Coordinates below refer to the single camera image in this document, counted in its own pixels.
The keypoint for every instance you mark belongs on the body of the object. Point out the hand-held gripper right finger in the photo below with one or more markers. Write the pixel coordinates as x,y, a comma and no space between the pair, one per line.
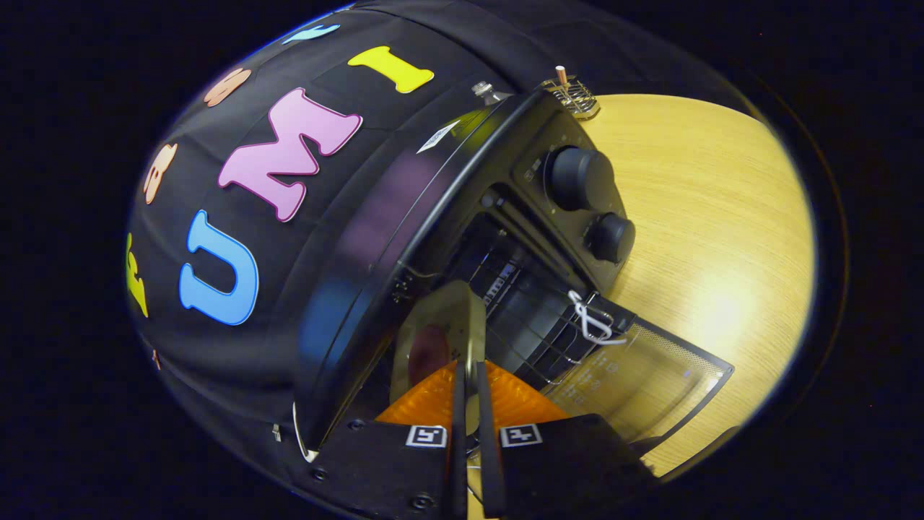
570,469

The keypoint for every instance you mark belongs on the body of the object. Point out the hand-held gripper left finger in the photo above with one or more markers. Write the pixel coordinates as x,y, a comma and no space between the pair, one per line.
390,477

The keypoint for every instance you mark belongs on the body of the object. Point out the pink ham slice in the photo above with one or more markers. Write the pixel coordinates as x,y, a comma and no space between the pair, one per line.
429,350

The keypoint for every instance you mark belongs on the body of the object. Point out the cream square plate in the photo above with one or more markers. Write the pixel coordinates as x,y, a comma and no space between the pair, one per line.
451,307

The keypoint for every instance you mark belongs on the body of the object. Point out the black toaster oven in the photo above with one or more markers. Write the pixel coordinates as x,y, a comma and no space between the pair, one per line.
447,217

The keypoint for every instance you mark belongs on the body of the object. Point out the clear bottle with white label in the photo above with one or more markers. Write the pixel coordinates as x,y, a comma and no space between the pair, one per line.
487,92

